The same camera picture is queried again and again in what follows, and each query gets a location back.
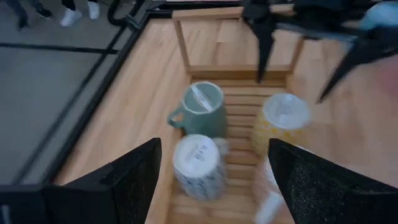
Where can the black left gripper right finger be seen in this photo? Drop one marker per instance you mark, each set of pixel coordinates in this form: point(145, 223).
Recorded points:
point(326, 193)

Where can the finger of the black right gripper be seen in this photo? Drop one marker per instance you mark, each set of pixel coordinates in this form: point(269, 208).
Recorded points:
point(264, 40)
point(357, 60)

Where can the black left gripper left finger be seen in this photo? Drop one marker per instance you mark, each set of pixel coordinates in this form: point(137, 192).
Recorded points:
point(124, 193)

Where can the plain light blue mug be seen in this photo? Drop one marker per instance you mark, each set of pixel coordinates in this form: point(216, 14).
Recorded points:
point(381, 15)

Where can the orange leaf pattern mug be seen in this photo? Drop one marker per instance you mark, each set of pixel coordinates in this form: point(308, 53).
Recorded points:
point(267, 174)

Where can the blue floral pattern mug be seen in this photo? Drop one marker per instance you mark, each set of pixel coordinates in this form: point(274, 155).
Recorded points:
point(199, 168)

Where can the yellow dotted pattern mug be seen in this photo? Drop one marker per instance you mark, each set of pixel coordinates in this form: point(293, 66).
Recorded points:
point(280, 124)

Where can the sage green mug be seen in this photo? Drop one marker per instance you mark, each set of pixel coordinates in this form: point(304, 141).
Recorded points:
point(205, 121)

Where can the person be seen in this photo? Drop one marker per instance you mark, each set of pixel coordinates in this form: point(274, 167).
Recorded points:
point(43, 12)
point(71, 17)

